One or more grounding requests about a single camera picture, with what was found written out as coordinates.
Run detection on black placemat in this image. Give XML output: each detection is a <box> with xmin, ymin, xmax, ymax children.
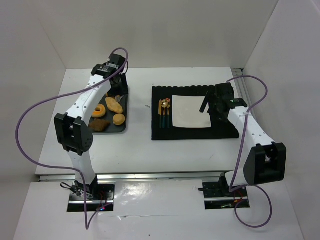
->
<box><xmin>151</xmin><ymin>85</ymin><xmax>240</xmax><ymax>141</ymax></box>

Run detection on brown leaf-shaped bread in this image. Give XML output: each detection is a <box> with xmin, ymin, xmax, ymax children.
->
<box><xmin>89</xmin><ymin>118</ymin><xmax>111</xmax><ymax>132</ymax></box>

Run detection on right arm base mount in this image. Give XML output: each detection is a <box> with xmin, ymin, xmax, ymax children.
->
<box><xmin>198</xmin><ymin>173</ymin><xmax>250</xmax><ymax>210</ymax></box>

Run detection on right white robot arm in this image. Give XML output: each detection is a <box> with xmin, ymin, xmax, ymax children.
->
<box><xmin>199</xmin><ymin>83</ymin><xmax>287</xmax><ymax>197</ymax></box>

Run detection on gold fork green handle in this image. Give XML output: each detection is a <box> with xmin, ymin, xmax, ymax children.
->
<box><xmin>166</xmin><ymin>98</ymin><xmax>171</xmax><ymax>128</ymax></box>

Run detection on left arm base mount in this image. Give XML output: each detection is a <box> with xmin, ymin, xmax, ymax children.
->
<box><xmin>60</xmin><ymin>182</ymin><xmax>116</xmax><ymax>213</ymax></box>

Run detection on small round bread bun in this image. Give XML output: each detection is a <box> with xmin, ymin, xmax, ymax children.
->
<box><xmin>112</xmin><ymin>113</ymin><xmax>126</xmax><ymax>126</ymax></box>

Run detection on dark baking tray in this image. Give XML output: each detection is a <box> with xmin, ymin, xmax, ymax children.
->
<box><xmin>88</xmin><ymin>87</ymin><xmax>129</xmax><ymax>134</ymax></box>

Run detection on aluminium table edge rail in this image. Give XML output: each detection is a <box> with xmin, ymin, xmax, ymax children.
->
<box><xmin>39</xmin><ymin>171</ymin><xmax>226</xmax><ymax>182</ymax></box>

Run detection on gold spoon green handle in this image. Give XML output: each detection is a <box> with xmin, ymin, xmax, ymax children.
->
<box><xmin>161</xmin><ymin>98</ymin><xmax>169</xmax><ymax>128</ymax></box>

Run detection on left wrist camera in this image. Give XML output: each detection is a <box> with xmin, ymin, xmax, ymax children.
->
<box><xmin>108</xmin><ymin>53</ymin><xmax>126</xmax><ymax>69</ymax></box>

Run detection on oblong bread roll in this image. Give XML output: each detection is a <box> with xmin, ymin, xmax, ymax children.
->
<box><xmin>105</xmin><ymin>97</ymin><xmax>123</xmax><ymax>114</ymax></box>

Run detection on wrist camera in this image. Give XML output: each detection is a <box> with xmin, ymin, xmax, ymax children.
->
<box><xmin>108</xmin><ymin>53</ymin><xmax>126</xmax><ymax>69</ymax></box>
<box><xmin>230</xmin><ymin>98</ymin><xmax>248</xmax><ymax>109</ymax></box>

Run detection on white square plate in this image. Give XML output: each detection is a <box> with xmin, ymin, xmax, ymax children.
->
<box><xmin>171</xmin><ymin>95</ymin><xmax>212</xmax><ymax>129</ymax></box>

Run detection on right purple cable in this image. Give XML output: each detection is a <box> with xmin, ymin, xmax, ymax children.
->
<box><xmin>226</xmin><ymin>75</ymin><xmax>273</xmax><ymax>229</ymax></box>

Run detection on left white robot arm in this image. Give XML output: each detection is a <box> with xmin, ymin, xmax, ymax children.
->
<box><xmin>54</xmin><ymin>60</ymin><xmax>126</xmax><ymax>195</ymax></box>

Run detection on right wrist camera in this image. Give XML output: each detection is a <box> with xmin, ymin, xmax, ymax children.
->
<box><xmin>230</xmin><ymin>98</ymin><xmax>248</xmax><ymax>109</ymax></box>

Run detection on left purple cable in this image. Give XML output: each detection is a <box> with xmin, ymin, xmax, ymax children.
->
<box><xmin>15</xmin><ymin>48</ymin><xmax>130</xmax><ymax>230</ymax></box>

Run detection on gold knife green handle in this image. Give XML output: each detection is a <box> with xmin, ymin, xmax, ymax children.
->
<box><xmin>158</xmin><ymin>99</ymin><xmax>162</xmax><ymax>129</ymax></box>

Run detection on purple cable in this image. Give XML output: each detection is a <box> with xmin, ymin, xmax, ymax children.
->
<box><xmin>226</xmin><ymin>75</ymin><xmax>273</xmax><ymax>229</ymax></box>
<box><xmin>15</xmin><ymin>48</ymin><xmax>130</xmax><ymax>230</ymax></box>

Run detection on metal tongs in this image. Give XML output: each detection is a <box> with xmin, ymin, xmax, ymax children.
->
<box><xmin>114</xmin><ymin>95</ymin><xmax>124</xmax><ymax>103</ymax></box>

